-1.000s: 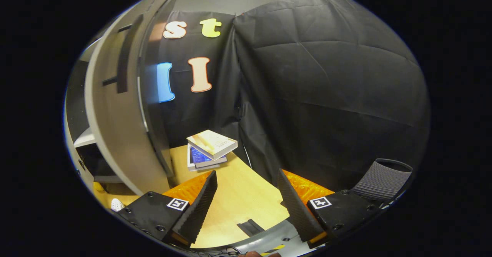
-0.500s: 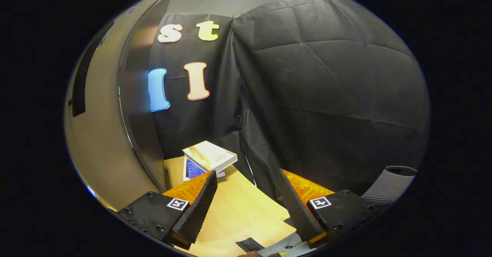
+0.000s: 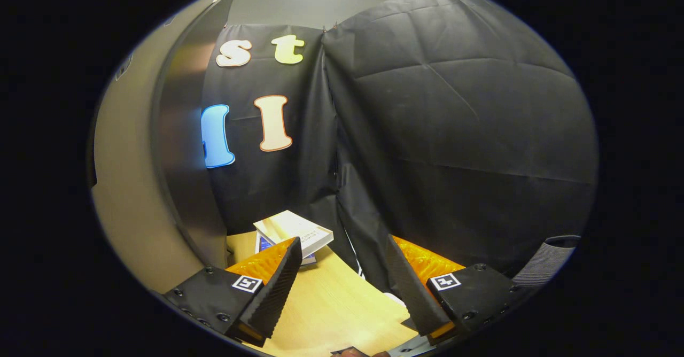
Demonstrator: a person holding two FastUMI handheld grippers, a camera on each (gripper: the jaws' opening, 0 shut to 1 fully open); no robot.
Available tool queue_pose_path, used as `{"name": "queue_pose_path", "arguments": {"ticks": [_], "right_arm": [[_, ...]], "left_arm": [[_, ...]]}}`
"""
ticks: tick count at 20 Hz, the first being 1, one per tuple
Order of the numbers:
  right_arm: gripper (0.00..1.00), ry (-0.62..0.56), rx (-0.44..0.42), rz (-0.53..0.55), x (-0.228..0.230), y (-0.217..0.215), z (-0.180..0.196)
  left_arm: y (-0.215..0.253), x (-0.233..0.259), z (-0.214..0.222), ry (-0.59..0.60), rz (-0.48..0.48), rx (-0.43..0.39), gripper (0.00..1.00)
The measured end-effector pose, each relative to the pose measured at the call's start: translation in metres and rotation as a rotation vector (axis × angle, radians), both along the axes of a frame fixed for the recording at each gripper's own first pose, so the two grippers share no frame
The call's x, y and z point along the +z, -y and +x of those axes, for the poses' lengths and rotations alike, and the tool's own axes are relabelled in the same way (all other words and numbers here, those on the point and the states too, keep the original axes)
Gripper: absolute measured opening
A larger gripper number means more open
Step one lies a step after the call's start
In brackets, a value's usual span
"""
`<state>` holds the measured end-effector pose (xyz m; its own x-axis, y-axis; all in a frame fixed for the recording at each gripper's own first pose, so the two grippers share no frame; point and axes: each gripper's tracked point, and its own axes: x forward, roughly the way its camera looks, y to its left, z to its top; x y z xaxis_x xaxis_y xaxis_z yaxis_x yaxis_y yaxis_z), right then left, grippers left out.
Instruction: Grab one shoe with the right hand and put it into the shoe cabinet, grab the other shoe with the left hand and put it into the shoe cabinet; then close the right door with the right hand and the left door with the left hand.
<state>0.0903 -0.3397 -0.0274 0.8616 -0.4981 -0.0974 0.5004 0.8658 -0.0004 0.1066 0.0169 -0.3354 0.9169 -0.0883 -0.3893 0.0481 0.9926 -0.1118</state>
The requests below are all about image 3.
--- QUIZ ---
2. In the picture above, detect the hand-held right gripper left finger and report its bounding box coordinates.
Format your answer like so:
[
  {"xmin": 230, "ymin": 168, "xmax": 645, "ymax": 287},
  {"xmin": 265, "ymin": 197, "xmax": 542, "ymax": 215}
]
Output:
[{"xmin": 163, "ymin": 237, "xmax": 304, "ymax": 347}]

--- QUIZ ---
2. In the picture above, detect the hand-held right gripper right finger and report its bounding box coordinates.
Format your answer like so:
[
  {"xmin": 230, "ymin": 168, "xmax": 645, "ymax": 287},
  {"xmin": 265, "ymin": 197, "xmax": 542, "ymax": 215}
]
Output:
[{"xmin": 385, "ymin": 234, "xmax": 538, "ymax": 346}]

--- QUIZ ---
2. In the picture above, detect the blue book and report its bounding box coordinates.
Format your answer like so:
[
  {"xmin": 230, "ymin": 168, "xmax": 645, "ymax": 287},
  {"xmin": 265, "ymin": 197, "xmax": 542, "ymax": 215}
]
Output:
[{"xmin": 255, "ymin": 231, "xmax": 317, "ymax": 267}]

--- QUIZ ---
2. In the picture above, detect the white book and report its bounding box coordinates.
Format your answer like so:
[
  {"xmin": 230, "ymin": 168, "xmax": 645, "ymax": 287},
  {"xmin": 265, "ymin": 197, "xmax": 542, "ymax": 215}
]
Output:
[{"xmin": 253, "ymin": 210, "xmax": 335, "ymax": 260}]

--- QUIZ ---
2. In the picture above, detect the black backdrop cloth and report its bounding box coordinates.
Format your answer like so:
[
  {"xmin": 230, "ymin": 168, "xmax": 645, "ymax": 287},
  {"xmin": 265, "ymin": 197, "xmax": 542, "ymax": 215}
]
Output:
[{"xmin": 200, "ymin": 0, "xmax": 599, "ymax": 293}]

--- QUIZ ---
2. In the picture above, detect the grey ribbed strap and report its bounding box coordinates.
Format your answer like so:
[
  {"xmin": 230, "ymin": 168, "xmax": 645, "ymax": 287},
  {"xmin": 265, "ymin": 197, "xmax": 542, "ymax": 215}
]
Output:
[{"xmin": 512, "ymin": 235, "xmax": 582, "ymax": 288}]

